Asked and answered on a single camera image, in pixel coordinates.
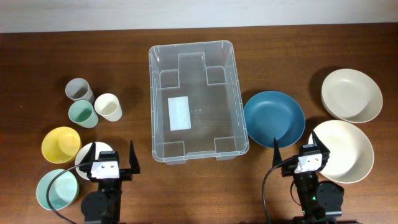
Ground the clear plastic storage bin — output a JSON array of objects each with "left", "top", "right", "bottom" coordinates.
[{"left": 149, "top": 40, "right": 249, "bottom": 165}]

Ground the cream large bowl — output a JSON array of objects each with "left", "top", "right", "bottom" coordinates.
[{"left": 313, "top": 120, "right": 374, "bottom": 184}]

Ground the beige large bowl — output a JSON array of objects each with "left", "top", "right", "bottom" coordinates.
[{"left": 321, "top": 68, "right": 383, "bottom": 123}]

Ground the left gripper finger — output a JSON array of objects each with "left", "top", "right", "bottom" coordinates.
[
  {"left": 129, "top": 141, "right": 141, "bottom": 174},
  {"left": 83, "top": 142, "right": 96, "bottom": 163}
]

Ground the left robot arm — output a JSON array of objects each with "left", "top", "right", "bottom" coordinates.
[{"left": 79, "top": 142, "right": 141, "bottom": 223}]

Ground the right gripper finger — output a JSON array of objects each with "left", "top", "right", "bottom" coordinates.
[
  {"left": 312, "top": 131, "right": 330, "bottom": 154},
  {"left": 272, "top": 138, "right": 282, "bottom": 167}
]

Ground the yellow small bowl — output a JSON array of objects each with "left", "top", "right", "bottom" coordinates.
[{"left": 41, "top": 126, "right": 82, "bottom": 164}]

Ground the dark blue plate bowl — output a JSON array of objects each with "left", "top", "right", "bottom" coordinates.
[{"left": 244, "top": 91, "right": 306, "bottom": 147}]

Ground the cream plastic cup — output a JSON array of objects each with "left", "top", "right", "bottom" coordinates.
[{"left": 94, "top": 93, "right": 123, "bottom": 122}]

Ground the light blue small bowl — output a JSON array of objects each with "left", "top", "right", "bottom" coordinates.
[{"left": 36, "top": 169, "right": 79, "bottom": 210}]

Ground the white small bowl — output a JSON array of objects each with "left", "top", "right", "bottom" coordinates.
[{"left": 75, "top": 142, "right": 113, "bottom": 180}]

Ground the mint green plastic cup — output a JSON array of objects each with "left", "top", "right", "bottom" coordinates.
[{"left": 68, "top": 100, "right": 98, "bottom": 128}]

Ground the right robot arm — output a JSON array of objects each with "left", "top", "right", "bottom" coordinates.
[{"left": 272, "top": 132, "right": 344, "bottom": 223}]

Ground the grey plastic cup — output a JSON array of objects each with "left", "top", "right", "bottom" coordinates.
[{"left": 65, "top": 78, "right": 95, "bottom": 104}]

